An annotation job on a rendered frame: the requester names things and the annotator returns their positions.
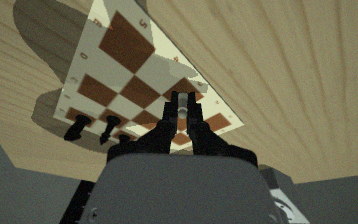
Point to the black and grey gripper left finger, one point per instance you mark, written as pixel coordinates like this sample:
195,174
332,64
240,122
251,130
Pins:
154,141

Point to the brown and cream chessboard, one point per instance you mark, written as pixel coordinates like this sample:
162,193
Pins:
125,65

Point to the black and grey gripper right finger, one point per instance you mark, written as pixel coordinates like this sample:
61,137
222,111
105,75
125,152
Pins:
205,141

